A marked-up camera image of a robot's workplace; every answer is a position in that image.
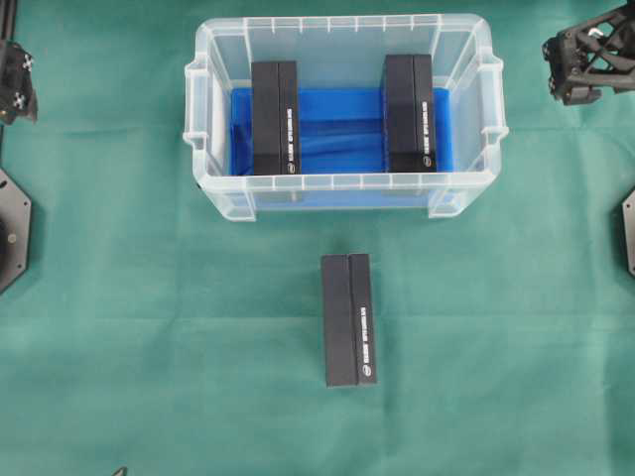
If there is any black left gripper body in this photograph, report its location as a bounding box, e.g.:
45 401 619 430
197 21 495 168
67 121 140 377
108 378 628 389
1 40 38 124

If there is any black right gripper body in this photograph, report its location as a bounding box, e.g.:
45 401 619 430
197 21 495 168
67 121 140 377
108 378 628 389
542 1 634 106

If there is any black camera box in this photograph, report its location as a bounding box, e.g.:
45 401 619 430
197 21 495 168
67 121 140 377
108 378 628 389
382 55 438 174
320 254 378 388
251 61 302 176

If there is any clear plastic storage case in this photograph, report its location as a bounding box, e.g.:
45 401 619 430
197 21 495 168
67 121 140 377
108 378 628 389
184 14 508 221

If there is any blue cloth liner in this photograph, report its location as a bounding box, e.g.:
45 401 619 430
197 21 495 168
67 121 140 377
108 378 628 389
230 84 454 177

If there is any small black object bottom edge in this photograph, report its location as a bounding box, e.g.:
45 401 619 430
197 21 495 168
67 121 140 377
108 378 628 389
112 466 128 476

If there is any black aluminium frame rail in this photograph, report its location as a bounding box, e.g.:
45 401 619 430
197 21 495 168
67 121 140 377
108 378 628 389
0 0 18 41

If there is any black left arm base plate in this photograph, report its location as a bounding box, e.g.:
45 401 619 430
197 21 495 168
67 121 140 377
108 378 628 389
0 170 32 293

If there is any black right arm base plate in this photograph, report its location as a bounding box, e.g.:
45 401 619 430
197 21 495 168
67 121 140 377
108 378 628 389
621 190 635 277

